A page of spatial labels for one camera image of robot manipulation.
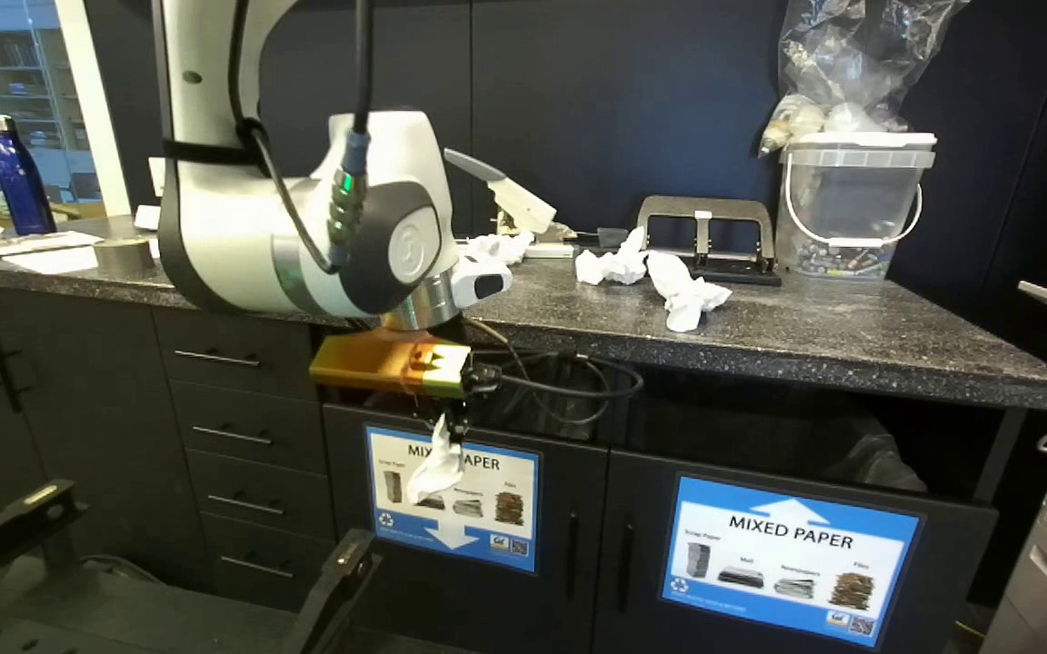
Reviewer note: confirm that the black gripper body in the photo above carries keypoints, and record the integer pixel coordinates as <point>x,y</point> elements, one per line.
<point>489,398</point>

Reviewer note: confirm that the white paper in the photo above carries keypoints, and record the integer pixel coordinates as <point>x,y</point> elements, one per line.
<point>686,297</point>
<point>616,268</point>
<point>512,248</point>
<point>440,461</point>

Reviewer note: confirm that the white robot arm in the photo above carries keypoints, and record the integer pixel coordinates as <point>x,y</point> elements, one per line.
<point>363,241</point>

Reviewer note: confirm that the left bin door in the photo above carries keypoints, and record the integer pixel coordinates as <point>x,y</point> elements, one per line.
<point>478,604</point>

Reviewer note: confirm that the bin door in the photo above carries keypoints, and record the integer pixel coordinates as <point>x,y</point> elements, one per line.
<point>634,618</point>
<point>478,604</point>

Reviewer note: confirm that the right bin door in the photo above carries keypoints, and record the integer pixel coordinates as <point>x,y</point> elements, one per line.
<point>634,618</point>

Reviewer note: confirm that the left mixed paper sign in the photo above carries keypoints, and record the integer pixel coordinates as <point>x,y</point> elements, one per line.
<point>485,518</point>

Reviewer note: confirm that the mixed paper sign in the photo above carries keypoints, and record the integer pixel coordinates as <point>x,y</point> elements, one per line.
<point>485,518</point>
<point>818,568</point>

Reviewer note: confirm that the black chair armrest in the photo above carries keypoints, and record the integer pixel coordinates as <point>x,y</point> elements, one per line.
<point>343,579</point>

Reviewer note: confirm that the black drawer stack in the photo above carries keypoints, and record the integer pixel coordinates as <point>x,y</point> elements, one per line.
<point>257,455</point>

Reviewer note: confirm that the right mixed paper sign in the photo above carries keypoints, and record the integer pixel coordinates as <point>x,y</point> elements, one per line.
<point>818,568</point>

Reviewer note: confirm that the white lamp pole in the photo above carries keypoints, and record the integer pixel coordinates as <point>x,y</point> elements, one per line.
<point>123,253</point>

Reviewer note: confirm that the clear plastic bucket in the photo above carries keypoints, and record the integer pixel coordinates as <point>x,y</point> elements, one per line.
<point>844,202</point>

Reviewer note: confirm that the black cabinet door left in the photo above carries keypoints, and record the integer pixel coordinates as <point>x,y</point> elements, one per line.
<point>85,398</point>

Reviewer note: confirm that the clear plastic bag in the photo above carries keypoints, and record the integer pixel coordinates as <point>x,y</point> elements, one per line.
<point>850,63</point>

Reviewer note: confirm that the blue water bottle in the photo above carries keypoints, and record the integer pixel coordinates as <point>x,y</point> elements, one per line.
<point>21,182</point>

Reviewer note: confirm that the orange wrist camera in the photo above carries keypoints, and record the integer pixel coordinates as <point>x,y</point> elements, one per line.
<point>391,360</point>

